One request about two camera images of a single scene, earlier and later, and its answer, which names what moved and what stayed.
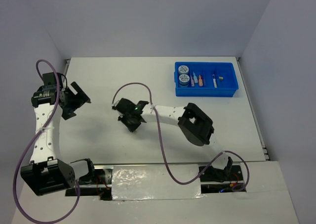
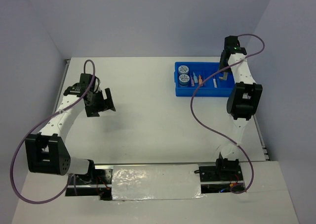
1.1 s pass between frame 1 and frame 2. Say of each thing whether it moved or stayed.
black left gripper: moved
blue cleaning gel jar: stayed
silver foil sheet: stayed
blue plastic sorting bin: stayed
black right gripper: moved
